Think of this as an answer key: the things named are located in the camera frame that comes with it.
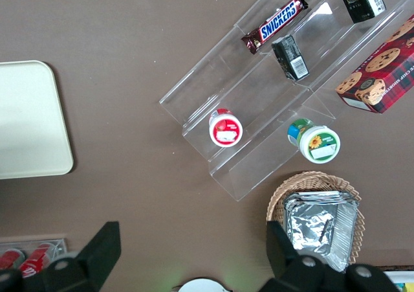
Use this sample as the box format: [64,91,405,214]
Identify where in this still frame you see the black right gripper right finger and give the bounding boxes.
[266,220,344,292]

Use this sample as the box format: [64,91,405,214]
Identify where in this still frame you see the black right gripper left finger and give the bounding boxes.
[41,220,122,292]

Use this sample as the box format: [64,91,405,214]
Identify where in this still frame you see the light tan wicker basket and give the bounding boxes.
[266,170,365,267]

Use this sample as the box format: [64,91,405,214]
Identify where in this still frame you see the cream rectangular tray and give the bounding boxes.
[0,60,74,180]

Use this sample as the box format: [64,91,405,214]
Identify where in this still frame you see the clear acrylic bottle rack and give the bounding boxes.
[0,238,68,273]

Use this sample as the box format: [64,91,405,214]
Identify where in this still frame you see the stacked silver foil containers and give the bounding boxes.
[283,190,360,273]

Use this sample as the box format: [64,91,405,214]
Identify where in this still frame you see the white rectangular snack bin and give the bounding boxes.
[384,270,414,292]

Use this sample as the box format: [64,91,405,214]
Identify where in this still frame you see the green lid cup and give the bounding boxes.
[287,118,342,164]

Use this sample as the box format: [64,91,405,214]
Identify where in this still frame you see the red lid cup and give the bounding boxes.
[208,107,244,148]

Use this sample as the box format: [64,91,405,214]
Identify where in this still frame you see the clear acrylic stepped display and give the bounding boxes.
[158,0,414,203]

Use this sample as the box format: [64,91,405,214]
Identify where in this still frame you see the small black carton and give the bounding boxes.
[270,34,311,82]
[338,0,387,25]

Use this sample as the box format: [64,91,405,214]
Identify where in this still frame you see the red tartan cookie box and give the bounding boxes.
[334,13,414,115]

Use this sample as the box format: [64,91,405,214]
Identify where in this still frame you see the Snickers chocolate bar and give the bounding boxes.
[241,0,309,56]

